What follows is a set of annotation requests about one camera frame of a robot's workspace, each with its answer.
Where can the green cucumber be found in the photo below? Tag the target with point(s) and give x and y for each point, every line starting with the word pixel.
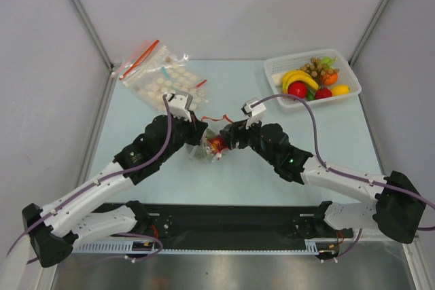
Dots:
pixel 310 96

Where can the yellow lemon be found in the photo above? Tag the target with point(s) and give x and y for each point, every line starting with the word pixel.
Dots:
pixel 340 90

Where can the dark red apple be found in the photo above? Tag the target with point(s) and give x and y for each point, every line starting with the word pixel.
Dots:
pixel 217 144

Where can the white slotted cable duct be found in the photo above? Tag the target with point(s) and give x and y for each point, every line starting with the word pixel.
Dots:
pixel 142 246

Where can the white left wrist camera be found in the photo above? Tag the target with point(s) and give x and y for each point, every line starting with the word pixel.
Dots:
pixel 179 104

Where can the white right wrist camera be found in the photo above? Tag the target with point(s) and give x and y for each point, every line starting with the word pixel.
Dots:
pixel 254 111

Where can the bright red apple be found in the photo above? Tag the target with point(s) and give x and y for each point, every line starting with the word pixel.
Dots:
pixel 298 89

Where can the polka dot zip bags pile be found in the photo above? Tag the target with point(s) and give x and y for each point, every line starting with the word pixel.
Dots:
pixel 166 71

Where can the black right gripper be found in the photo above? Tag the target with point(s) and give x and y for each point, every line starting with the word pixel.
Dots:
pixel 230 135

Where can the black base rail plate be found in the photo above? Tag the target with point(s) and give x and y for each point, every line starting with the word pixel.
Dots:
pixel 275 224

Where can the clear zip bag red zipper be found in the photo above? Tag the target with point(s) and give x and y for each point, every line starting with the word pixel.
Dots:
pixel 202 153

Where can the small red tomato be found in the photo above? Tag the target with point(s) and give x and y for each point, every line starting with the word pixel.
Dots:
pixel 323 93

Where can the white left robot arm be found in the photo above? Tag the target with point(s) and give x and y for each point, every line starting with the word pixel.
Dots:
pixel 58 228

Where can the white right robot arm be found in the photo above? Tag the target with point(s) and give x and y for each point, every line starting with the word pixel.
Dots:
pixel 390 204

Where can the yellow banana bunch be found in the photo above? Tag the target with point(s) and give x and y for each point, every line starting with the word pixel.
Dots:
pixel 298 75

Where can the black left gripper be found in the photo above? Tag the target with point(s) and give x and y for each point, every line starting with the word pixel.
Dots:
pixel 196 127

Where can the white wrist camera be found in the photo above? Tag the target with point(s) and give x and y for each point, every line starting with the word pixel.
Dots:
pixel 179 104
pixel 254 111

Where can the green leafy vegetable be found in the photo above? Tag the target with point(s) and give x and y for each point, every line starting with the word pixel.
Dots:
pixel 327 61

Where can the white plastic fruit basket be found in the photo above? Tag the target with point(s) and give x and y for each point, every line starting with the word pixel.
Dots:
pixel 295 61

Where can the orange tangerine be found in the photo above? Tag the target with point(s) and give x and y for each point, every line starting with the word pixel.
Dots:
pixel 329 79

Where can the clear bag with red zipper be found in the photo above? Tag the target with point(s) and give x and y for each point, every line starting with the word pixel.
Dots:
pixel 134 60

